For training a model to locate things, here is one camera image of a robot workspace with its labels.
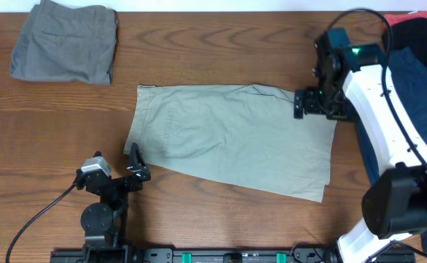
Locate folded grey shorts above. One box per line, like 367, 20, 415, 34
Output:
9, 1, 118, 85

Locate black left camera cable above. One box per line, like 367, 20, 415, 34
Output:
5, 182, 79, 263

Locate navy blue shorts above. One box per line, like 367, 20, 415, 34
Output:
355, 47, 427, 252

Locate black garment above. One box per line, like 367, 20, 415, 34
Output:
389, 18, 427, 88

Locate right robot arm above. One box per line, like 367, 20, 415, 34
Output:
294, 28, 427, 262

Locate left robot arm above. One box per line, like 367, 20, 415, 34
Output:
74, 142, 151, 248

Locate beige khaki shorts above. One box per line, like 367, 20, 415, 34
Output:
127, 84, 336, 202

